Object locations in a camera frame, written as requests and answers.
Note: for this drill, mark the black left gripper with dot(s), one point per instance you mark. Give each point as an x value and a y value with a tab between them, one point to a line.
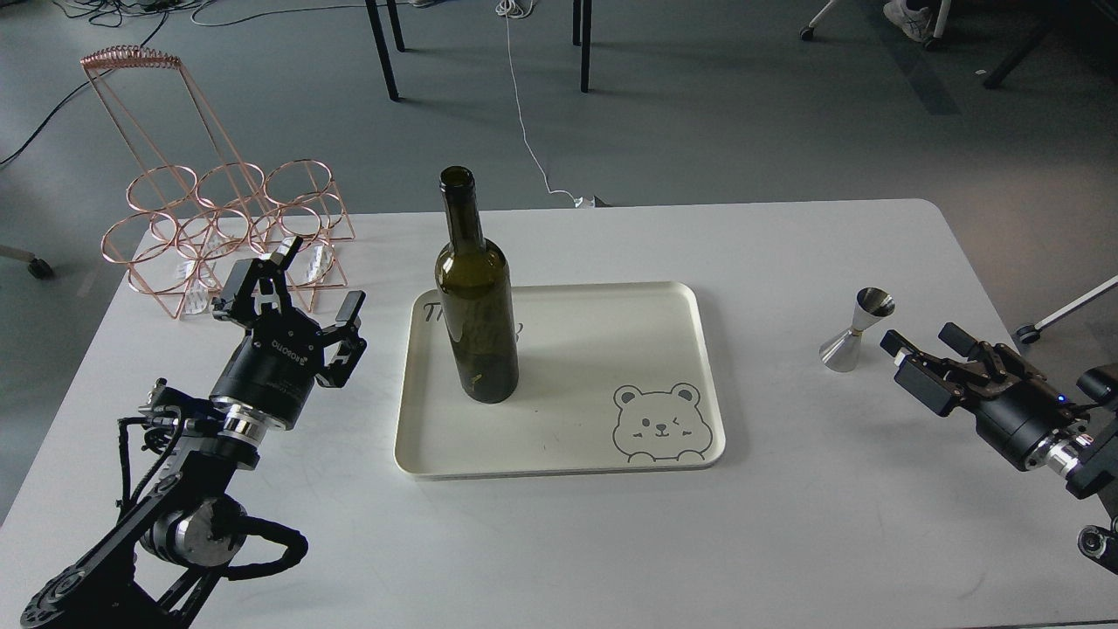
284	354

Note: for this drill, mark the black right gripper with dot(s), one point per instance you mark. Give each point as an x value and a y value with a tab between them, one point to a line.
1015	409

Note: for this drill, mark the silver metal jigger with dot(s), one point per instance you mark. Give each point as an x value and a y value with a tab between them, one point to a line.
841	353

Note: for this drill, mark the dark green wine bottle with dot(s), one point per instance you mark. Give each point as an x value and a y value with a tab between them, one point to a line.
473	283

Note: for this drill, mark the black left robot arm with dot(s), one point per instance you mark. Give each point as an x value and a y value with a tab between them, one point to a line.
178	533

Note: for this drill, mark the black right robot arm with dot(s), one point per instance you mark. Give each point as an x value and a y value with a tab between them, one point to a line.
1087	462

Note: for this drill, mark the white caster leg right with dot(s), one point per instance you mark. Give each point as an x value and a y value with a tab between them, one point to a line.
1031	332

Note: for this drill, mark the caster wheel left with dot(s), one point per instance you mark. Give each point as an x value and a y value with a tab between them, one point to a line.
36	267

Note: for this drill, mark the cream bear serving tray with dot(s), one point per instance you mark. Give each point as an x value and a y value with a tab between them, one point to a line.
614	378

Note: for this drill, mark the office chair base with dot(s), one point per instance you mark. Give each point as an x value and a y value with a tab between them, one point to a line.
942	11

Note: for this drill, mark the white sneaker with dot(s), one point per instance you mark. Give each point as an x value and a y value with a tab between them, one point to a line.
913	18

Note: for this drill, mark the copper wire wine rack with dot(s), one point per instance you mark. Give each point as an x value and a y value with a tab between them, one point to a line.
198	203

